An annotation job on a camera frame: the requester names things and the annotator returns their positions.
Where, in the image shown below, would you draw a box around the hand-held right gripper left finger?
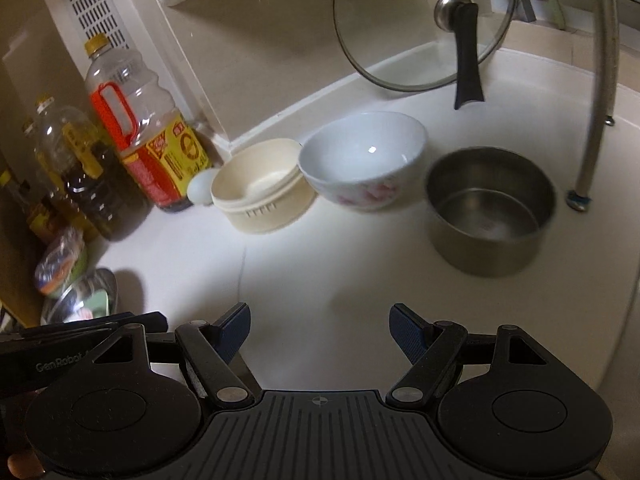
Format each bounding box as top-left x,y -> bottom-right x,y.
92,302 -> 254,408

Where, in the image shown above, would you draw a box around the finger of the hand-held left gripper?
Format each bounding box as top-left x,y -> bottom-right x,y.
90,311 -> 169,336

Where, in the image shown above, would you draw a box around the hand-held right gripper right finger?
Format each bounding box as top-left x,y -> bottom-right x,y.
385,302 -> 548,408

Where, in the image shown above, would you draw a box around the large steel basin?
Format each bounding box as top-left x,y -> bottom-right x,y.
41,268 -> 119,326

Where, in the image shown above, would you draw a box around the beige plastic bowl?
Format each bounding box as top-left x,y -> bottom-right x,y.
210,138 -> 317,235

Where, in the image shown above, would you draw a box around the small steel bowl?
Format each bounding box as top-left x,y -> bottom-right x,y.
424,147 -> 557,279

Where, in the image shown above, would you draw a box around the white floral bowl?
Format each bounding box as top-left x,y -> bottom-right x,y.
298,111 -> 430,213

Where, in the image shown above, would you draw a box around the wrapped stack of colourful bowls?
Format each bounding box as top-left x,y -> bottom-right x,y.
34,227 -> 89,299

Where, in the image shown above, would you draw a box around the person's left hand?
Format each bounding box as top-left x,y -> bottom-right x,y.
7,451 -> 46,480

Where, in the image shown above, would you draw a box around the dark oil bottle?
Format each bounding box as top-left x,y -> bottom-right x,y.
35,94 -> 151,242

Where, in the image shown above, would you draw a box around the pale egg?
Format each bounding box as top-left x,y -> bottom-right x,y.
187,168 -> 221,206

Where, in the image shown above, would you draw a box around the small sauce jar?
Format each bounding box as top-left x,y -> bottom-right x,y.
27,200 -> 68,244

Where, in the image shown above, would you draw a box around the yellow-capped sauce bottle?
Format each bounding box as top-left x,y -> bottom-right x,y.
0,170 -> 32,233

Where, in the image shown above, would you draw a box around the golden oil bottle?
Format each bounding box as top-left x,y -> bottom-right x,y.
20,119 -> 56,201

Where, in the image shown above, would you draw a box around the glass pot lid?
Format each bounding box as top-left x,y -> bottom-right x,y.
332,0 -> 519,111

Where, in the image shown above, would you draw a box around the steel dish rack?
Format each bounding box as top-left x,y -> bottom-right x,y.
565,0 -> 622,212

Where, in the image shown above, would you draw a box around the red-handled soy sauce bottle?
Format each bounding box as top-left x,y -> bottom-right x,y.
83,33 -> 211,214

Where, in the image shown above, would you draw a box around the white wall vent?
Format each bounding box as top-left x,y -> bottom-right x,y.
59,0 -> 132,52

